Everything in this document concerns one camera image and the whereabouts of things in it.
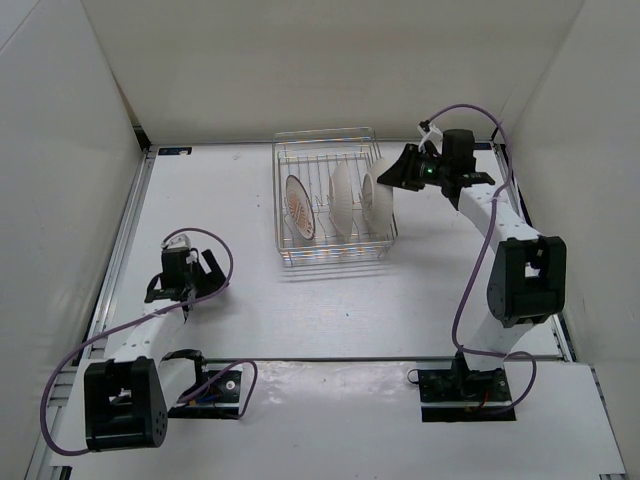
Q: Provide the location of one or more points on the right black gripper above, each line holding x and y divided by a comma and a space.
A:
402, 173

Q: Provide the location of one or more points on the orange patterned plate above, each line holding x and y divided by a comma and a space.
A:
299, 207

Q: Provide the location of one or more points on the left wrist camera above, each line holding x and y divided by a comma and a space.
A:
177, 242

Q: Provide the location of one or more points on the left table label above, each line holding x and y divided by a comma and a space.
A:
174, 151

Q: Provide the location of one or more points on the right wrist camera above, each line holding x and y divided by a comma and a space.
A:
431, 135

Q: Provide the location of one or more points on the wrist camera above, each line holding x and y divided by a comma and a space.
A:
431, 135
177, 242

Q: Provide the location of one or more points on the chrome wire dish rack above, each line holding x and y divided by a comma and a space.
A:
322, 194

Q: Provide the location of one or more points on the white middle plate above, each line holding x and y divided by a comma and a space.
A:
340, 200

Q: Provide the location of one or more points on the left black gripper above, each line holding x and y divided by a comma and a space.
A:
213, 279

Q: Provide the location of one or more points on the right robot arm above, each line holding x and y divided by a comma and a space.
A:
527, 282

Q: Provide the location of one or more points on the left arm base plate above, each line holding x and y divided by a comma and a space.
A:
221, 400

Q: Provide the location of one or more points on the flower patterned plate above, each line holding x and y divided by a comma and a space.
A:
377, 199

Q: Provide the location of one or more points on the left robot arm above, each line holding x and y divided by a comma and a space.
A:
127, 396

